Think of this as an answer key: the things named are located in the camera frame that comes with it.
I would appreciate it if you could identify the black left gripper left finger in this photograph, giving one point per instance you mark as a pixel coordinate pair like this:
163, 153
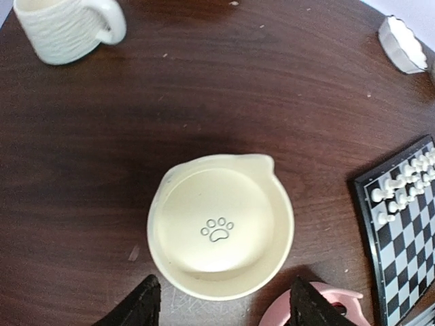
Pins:
140, 307

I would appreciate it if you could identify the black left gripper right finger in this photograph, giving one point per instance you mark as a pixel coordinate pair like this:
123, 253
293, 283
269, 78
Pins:
309, 307

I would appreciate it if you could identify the white rook corner piece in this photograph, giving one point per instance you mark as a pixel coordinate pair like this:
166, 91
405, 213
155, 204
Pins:
378, 195

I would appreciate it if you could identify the white knight piece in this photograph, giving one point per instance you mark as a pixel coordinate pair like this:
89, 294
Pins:
391, 184

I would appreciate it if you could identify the white queen piece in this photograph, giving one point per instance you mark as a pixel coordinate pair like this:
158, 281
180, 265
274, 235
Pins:
410, 169

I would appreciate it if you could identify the pink bowl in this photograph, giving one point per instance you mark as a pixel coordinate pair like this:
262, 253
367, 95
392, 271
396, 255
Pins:
278, 312

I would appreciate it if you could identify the black and white chessboard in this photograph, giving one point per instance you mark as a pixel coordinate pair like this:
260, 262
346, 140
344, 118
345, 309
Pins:
401, 252

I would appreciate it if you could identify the cream bowl with spout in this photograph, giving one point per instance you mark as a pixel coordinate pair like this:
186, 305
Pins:
220, 227

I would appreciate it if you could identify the white scalloped bowl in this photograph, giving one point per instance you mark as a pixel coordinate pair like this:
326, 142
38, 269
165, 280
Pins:
401, 46

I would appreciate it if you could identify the white textured ceramic mug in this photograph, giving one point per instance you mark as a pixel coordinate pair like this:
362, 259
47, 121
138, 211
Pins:
62, 32

